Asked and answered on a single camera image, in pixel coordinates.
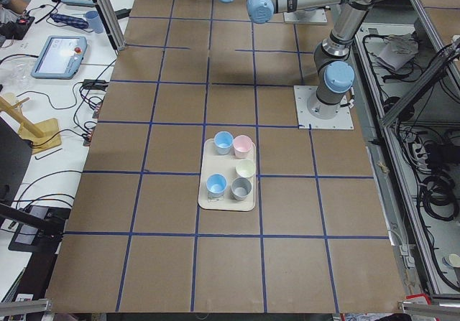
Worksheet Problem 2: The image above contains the small black hub box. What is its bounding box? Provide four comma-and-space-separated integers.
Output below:
82, 79, 109, 91

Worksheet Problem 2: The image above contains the wooden stand base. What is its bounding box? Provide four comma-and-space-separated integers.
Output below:
1, 97, 62, 154

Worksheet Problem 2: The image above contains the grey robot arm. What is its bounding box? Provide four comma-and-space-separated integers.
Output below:
220, 0, 383, 119

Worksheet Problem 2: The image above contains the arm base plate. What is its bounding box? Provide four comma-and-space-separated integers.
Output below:
293, 85, 354, 131
283, 8, 328, 25

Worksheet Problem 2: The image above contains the aluminium frame post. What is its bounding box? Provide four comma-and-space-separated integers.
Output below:
92, 0, 126, 52

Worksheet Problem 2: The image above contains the cream plastic tray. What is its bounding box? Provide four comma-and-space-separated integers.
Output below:
198, 139, 257, 211

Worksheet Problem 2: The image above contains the black monitor stand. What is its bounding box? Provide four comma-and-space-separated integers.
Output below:
1, 121, 70, 253

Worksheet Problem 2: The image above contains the pale green plastic cup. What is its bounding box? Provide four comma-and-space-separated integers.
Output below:
236, 159, 256, 179

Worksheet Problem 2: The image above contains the pink plastic cup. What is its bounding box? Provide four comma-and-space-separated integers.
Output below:
233, 135, 253, 159

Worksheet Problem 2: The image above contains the grey plastic cup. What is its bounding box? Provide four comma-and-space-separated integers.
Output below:
231, 177, 252, 201

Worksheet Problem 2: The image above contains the pale blue cup on desk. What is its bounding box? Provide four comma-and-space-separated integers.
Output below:
84, 10, 104, 34

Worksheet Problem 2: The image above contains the blue cup near gripper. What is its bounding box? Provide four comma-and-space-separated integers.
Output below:
213, 131, 234, 155

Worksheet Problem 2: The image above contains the blue cup far side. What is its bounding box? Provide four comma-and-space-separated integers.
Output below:
206, 174, 227, 198

